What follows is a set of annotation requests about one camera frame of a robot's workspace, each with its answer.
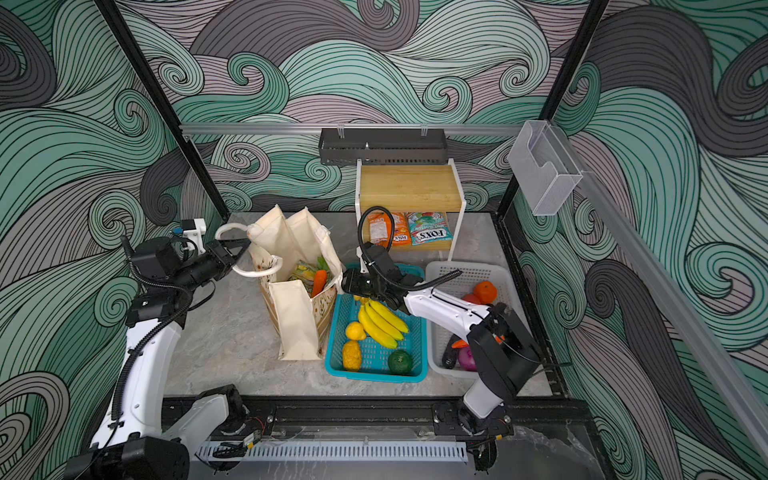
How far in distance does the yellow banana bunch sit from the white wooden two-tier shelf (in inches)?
8.3

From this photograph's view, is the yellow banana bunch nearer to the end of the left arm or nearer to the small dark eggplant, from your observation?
the small dark eggplant

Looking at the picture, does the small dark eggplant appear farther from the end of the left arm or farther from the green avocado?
the end of the left arm

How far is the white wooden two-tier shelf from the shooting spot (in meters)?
0.78

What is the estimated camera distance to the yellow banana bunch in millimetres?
849
